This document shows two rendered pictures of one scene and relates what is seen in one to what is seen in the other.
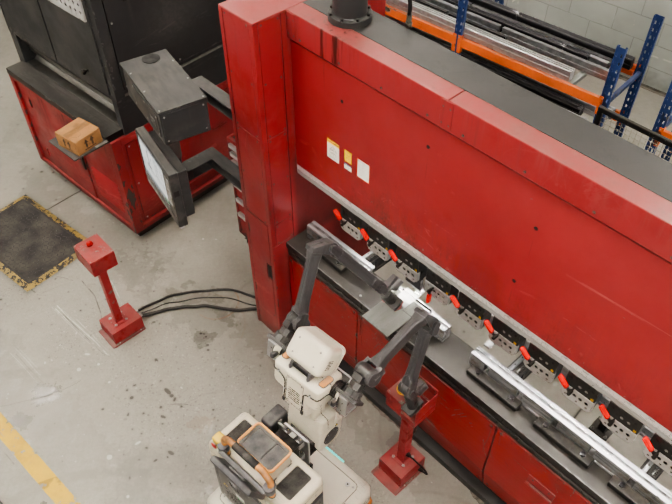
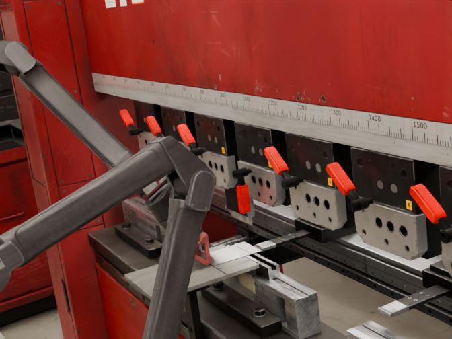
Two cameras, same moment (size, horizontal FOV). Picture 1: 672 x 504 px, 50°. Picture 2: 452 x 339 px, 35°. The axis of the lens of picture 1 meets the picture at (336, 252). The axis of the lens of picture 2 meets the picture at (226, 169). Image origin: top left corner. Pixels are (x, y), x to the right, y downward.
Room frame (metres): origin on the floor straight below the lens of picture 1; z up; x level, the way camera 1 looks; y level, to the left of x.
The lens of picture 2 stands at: (0.85, -0.83, 1.62)
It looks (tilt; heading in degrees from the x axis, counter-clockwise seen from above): 14 degrees down; 16
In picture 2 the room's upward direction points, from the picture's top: 7 degrees counter-clockwise
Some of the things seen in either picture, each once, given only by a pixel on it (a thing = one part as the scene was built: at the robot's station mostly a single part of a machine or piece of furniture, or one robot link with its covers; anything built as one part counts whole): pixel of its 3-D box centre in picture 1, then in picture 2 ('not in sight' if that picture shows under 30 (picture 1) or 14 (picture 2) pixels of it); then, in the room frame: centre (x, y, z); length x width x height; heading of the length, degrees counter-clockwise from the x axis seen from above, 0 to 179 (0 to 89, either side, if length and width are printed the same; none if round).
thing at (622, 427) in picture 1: (625, 417); not in sight; (1.54, -1.20, 1.26); 0.15 x 0.09 x 0.17; 43
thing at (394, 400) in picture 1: (411, 397); not in sight; (1.95, -0.38, 0.75); 0.20 x 0.16 x 0.18; 43
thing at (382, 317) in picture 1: (392, 312); (190, 271); (2.30, -0.29, 1.00); 0.26 x 0.18 x 0.01; 133
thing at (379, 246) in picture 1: (383, 240); (190, 136); (2.56, -0.24, 1.26); 0.15 x 0.09 x 0.17; 43
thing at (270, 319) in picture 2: not in sight; (238, 306); (2.33, -0.38, 0.89); 0.30 x 0.05 x 0.03; 43
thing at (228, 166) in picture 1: (216, 175); (5, 138); (3.16, 0.69, 1.18); 0.40 x 0.24 x 0.07; 43
